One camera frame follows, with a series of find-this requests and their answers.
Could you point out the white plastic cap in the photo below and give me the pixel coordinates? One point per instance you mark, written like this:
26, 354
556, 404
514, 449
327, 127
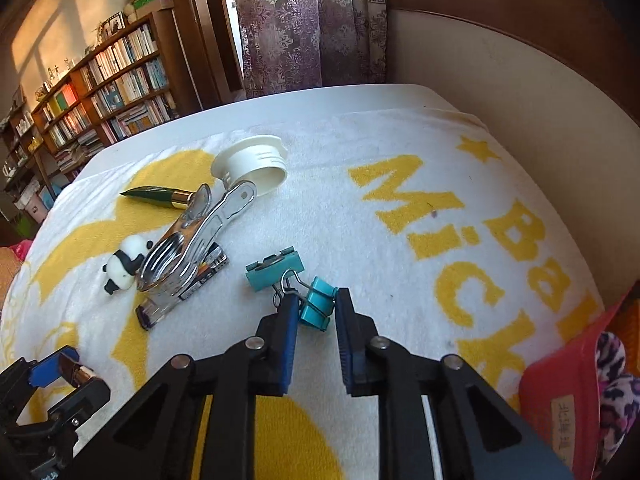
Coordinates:
250, 160

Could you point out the small black striped pack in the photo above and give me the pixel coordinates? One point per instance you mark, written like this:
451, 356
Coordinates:
212, 266

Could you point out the green tube with silver cap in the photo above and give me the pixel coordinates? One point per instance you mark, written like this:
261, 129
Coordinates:
155, 195

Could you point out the wooden bookshelf with books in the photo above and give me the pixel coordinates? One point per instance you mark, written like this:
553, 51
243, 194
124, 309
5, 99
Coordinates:
125, 80

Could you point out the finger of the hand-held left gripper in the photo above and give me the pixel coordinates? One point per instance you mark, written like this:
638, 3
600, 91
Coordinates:
87, 395
47, 366

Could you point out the large teal binder clip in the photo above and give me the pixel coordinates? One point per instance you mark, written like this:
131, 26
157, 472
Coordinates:
275, 267

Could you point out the red box container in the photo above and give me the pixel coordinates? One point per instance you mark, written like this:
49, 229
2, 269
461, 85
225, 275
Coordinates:
560, 400

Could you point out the open wooden side shelf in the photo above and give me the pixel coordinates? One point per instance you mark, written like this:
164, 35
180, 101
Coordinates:
20, 135

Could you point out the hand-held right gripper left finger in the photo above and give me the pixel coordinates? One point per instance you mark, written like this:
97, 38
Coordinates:
287, 340

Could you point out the pink leopard plush toy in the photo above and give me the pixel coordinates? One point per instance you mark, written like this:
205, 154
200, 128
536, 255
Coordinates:
615, 390

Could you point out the framed picture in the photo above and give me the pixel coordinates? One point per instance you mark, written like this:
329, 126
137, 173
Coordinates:
114, 24

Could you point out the small brown gold-tipped tube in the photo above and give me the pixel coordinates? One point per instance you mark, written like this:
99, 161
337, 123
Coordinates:
77, 372

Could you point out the small teal binder clip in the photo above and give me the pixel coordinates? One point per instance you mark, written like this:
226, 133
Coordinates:
315, 305

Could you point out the purple patterned curtain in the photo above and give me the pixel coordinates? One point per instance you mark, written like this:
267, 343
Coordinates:
290, 25

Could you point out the red blanket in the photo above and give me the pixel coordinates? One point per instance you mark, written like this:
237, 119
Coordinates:
20, 249

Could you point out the white yellow printed towel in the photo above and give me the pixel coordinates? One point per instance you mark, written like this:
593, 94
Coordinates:
320, 220

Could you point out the beige cardboard box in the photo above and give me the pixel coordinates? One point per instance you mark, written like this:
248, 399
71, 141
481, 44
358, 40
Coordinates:
155, 9

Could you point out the small panda figure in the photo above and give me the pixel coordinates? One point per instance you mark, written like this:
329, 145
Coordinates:
122, 265

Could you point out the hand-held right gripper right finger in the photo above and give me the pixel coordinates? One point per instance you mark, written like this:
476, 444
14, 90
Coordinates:
345, 340

